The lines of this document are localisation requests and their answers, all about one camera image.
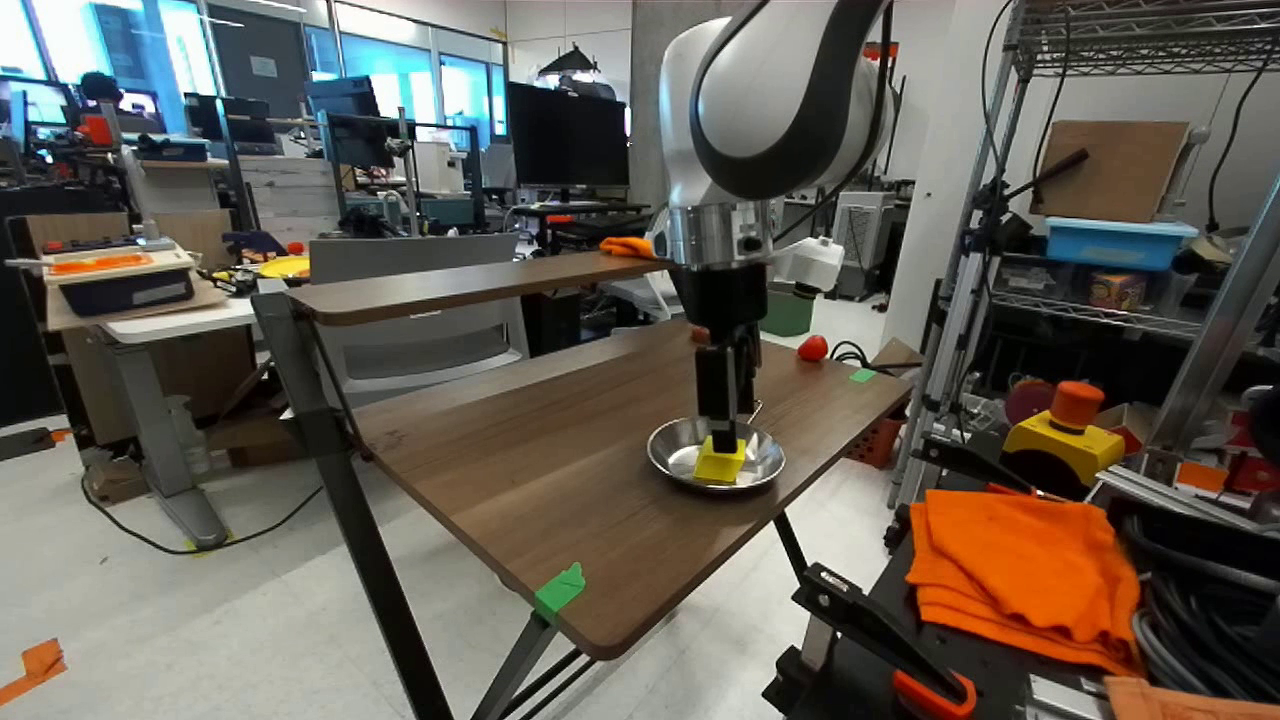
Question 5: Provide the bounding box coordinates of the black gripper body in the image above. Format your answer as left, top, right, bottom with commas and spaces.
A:
669, 263, 766, 348

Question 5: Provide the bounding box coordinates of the yellow block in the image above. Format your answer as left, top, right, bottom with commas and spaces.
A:
692, 445, 746, 483

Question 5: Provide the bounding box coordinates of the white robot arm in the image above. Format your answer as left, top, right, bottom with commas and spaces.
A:
657, 0, 891, 451

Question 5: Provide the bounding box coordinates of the silver metal pan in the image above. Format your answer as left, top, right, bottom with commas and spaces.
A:
642, 415, 786, 490

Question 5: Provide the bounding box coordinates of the red ball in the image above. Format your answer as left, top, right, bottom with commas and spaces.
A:
795, 335, 827, 362

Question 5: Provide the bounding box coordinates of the orange cloth on shelf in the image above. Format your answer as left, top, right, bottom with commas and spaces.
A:
594, 234, 661, 259

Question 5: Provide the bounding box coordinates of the green tape marker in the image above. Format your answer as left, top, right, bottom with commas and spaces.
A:
536, 564, 589, 616
848, 367, 880, 387

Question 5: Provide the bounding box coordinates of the black computer monitor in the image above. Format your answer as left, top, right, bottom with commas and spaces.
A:
508, 85, 629, 183

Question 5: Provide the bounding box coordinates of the yellow emergency stop button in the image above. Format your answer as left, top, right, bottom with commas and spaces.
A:
1003, 381, 1123, 483

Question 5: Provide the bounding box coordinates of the blue plastic bin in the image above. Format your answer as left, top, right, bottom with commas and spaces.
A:
1044, 217, 1195, 270

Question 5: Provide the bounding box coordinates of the orange folded cloth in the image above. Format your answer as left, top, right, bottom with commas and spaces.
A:
906, 487, 1141, 677

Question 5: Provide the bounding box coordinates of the orange clamp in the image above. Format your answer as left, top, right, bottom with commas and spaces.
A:
792, 564, 979, 720

